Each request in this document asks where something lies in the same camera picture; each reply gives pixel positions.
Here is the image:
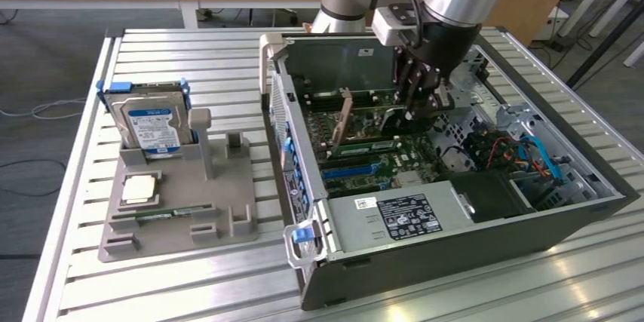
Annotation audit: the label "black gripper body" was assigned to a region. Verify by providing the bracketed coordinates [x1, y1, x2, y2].
[402, 19, 483, 73]

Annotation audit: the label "graphics card with metal bracket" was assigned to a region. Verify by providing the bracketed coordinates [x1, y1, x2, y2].
[330, 87, 438, 152]

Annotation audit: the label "perforated metal drive cage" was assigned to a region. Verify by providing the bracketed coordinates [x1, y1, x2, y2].
[436, 71, 504, 149]

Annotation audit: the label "green motherboard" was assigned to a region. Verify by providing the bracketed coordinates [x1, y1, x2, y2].
[300, 87, 447, 199]

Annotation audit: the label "black RAM slot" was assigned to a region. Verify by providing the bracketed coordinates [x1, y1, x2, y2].
[306, 91, 376, 101]
[307, 100, 378, 111]

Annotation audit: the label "silver metal disk bay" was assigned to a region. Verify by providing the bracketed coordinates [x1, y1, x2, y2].
[495, 105, 603, 210]

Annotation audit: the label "silver chipset heatsink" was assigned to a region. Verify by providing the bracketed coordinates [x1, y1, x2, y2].
[400, 170, 430, 188]

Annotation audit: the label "blue expansion slot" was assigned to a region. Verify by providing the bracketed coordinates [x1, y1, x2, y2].
[320, 165, 380, 179]

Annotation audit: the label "black diagonal pole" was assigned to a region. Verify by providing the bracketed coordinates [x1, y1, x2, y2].
[567, 0, 644, 89]

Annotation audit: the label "white table leg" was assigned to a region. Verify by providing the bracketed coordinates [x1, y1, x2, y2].
[622, 35, 644, 69]

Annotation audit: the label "grey power supply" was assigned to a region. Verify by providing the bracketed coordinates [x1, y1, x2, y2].
[320, 180, 475, 256]

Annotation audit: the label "open black PC case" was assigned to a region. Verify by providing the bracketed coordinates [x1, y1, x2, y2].
[258, 26, 642, 311]

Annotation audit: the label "hard disk with blue label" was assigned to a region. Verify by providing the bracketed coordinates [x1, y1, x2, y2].
[108, 91, 195, 160]

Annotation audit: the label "grey plastic parts rack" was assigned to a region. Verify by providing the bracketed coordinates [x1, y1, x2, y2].
[98, 106, 260, 265]

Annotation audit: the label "blue disk caddy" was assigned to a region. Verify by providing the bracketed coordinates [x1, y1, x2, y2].
[94, 78, 191, 114]

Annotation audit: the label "green RAM stick white label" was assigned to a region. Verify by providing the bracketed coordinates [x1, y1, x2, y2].
[111, 204, 212, 222]

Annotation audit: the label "clean silver CPU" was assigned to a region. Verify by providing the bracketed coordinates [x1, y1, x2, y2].
[120, 176, 158, 204]

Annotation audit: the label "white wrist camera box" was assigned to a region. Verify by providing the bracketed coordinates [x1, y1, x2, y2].
[371, 5, 424, 47]

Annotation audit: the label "black cable bundle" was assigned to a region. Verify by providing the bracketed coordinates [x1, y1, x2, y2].
[422, 125, 487, 172]

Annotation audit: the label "red yellow power wires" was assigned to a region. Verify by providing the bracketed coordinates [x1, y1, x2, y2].
[491, 136, 538, 172]

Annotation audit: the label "white pedestal cabinet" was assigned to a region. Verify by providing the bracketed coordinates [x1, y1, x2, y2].
[534, 5, 571, 41]

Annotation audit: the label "blue SATA wire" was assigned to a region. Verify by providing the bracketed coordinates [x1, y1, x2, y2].
[520, 134, 560, 178]
[546, 158, 572, 189]

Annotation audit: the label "grey floor cable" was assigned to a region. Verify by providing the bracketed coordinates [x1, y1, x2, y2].
[0, 96, 88, 120]

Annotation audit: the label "black floor cable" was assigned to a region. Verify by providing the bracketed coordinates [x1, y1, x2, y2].
[0, 158, 67, 179]

